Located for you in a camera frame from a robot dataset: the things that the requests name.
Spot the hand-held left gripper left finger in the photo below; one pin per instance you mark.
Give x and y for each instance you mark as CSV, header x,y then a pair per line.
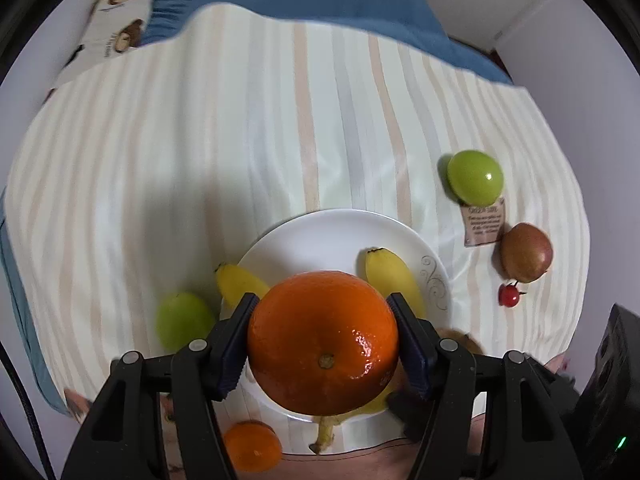
x,y
234,357

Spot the dark red apple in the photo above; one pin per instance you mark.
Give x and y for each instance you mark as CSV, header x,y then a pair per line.
x,y
526,252

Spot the large orange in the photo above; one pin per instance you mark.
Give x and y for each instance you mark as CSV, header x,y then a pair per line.
x,y
320,330

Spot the small orange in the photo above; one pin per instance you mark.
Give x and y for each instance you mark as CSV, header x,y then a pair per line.
x,y
252,447

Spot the green apple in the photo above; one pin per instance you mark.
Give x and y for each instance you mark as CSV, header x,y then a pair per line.
x,y
475,176
182,320

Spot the red cherry tomato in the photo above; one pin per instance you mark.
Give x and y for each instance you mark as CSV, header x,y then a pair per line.
x,y
510,296

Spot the bear print pillow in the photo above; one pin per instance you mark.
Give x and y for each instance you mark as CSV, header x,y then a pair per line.
x,y
115,15

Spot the plain yellow banana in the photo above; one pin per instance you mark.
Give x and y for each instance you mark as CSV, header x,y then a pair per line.
x,y
392,277

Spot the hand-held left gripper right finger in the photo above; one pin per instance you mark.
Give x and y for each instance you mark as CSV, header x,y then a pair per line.
x,y
413,357

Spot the striped cat print blanket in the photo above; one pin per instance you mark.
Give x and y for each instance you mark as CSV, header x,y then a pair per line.
x,y
200,160

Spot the banana with dark sticker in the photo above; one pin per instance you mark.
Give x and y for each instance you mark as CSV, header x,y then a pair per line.
x,y
240,285

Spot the brown cloth label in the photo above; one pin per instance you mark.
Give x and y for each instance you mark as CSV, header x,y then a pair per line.
x,y
482,222

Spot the white plate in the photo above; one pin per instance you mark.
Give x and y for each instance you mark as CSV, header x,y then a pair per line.
x,y
325,240

